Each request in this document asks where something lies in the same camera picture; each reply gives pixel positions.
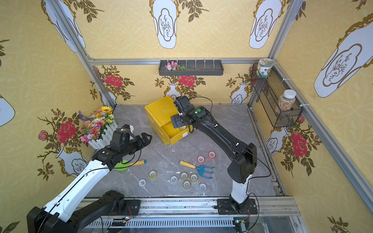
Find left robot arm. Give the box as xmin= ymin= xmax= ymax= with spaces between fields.
xmin=26 ymin=125 xmax=153 ymax=233

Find pink flowers in tray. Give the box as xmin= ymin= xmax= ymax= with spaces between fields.
xmin=165 ymin=61 xmax=187 ymax=71

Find clear tape roll left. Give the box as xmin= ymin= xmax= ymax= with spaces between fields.
xmin=138 ymin=179 xmax=146 ymax=187

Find blue rake with yellow handle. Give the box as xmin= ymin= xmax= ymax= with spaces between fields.
xmin=180 ymin=160 xmax=214 ymax=179

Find clear tape roll right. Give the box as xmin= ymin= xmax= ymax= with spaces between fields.
xmin=199 ymin=183 xmax=207 ymax=191

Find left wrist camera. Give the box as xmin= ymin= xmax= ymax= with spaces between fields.
xmin=121 ymin=124 xmax=134 ymax=133

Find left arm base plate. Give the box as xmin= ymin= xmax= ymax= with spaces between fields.
xmin=101 ymin=199 xmax=141 ymax=216

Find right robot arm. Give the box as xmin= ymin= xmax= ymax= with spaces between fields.
xmin=172 ymin=96 xmax=257 ymax=205

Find yellow three-drawer cabinet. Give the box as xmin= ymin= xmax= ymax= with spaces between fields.
xmin=145 ymin=96 xmax=189 ymax=146

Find red tape roll right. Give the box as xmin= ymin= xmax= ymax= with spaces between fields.
xmin=208 ymin=151 xmax=217 ymax=159

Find jar with white lid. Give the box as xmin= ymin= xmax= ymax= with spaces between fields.
xmin=276 ymin=89 xmax=296 ymax=114

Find flowers in white fence planter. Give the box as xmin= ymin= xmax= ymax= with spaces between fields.
xmin=78 ymin=106 xmax=118 ymax=150

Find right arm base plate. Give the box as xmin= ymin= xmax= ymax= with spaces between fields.
xmin=214 ymin=198 xmax=258 ymax=215

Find grey wall shelf tray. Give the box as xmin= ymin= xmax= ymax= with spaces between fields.
xmin=158 ymin=59 xmax=224 ymax=76

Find green trowel with yellow handle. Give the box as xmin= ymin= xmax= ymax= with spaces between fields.
xmin=114 ymin=160 xmax=146 ymax=171

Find red tape roll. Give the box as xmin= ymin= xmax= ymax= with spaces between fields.
xmin=208 ymin=151 xmax=217 ymax=159
xmin=197 ymin=156 xmax=205 ymax=164

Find yellow tape roll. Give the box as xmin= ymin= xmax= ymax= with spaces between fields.
xmin=148 ymin=170 xmax=157 ymax=180
xmin=190 ymin=173 xmax=198 ymax=183
xmin=183 ymin=180 xmax=191 ymax=190
xmin=180 ymin=172 xmax=188 ymax=181

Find black wire wall basket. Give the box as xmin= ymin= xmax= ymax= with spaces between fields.
xmin=248 ymin=63 xmax=303 ymax=128

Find jar with green label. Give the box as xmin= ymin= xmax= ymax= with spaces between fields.
xmin=257 ymin=58 xmax=274 ymax=78

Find red tape roll left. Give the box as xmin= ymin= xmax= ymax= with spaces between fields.
xmin=197 ymin=156 xmax=205 ymax=164

